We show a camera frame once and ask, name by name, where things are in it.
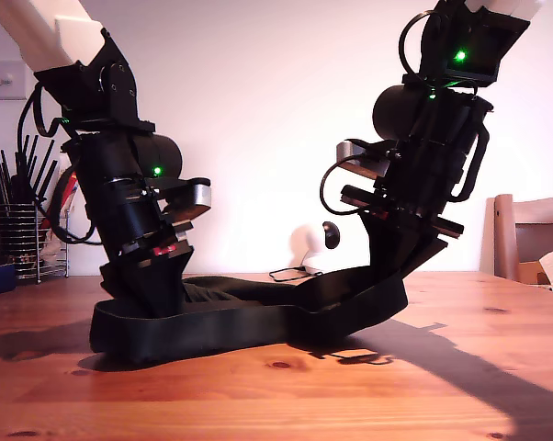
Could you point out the red paper packet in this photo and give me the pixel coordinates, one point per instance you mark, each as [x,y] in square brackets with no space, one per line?
[67,188]

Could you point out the wooden chair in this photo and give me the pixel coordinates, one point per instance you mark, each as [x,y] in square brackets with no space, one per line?
[504,239]

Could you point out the dark green underwear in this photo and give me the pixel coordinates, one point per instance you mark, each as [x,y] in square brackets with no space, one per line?
[240,321]

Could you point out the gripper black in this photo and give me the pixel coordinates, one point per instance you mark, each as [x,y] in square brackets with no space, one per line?
[134,225]
[419,193]

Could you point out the white light switch plate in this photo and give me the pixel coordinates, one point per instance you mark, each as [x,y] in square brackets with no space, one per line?
[1,89]

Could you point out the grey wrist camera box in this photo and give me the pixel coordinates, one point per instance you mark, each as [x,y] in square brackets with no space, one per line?
[350,151]
[198,195]

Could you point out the brown cardboard box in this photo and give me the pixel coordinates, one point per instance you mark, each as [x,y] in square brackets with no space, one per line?
[527,273]

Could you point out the white paper packet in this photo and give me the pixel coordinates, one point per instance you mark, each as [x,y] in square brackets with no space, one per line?
[51,248]

